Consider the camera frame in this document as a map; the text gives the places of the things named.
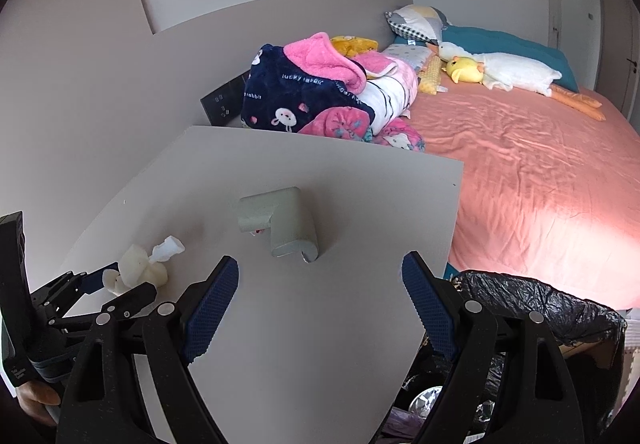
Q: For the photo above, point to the pink white cartoon blanket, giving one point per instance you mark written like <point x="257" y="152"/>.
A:
<point x="395" y="89"/>

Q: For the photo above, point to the teal pillow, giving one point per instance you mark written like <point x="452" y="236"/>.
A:
<point x="510" y="44"/>

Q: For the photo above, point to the white goose plush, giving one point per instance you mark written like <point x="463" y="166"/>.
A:
<point x="515" y="69"/>

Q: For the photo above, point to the white wardrobe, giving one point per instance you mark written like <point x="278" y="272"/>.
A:
<point x="620" y="24"/>

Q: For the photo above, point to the grey corner guard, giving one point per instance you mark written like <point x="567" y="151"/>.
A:
<point x="290" y="219"/>

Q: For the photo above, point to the checked patchwork pillow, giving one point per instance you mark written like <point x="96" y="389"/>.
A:
<point x="415" y="24"/>

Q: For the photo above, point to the yellow plush toy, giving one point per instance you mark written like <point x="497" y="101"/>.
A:
<point x="352" y="45"/>

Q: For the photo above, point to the black socket panel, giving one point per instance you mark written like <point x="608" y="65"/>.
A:
<point x="225" y="101"/>

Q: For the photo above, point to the navy rabbit print blanket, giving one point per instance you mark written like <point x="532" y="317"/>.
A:
<point x="280" y="94"/>

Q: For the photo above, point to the white knotted plastic lump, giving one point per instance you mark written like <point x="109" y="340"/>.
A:
<point x="140" y="266"/>

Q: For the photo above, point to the person's left hand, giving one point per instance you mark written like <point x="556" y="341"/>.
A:
<point x="37" y="399"/>

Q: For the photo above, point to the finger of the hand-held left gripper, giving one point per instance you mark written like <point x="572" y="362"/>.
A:
<point x="132" y="299"/>
<point x="97" y="278"/>

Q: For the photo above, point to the purple plastic bag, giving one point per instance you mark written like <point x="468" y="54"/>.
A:
<point x="400" y="424"/>

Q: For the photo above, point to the yellow duck plush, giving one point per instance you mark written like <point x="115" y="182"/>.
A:
<point x="465" y="70"/>

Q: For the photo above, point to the foam puzzle floor mat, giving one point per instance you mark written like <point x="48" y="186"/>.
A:
<point x="631" y="364"/>

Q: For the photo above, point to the pink bed sheet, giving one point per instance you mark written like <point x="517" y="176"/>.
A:
<point x="525" y="184"/>

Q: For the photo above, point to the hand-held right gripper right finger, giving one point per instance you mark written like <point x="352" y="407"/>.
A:
<point x="430" y="304"/>

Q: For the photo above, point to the light patterned cushion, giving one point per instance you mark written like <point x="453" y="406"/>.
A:
<point x="407" y="55"/>

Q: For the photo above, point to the yellow corn plush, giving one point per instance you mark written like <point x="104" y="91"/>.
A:
<point x="430" y="76"/>

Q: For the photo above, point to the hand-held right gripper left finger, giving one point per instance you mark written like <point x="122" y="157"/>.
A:
<point x="212" y="304"/>

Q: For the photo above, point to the trash bin with black bag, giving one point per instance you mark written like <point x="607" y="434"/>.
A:
<point x="550" y="304"/>

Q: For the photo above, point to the small white plastic piece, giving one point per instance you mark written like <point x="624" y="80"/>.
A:
<point x="167" y="248"/>

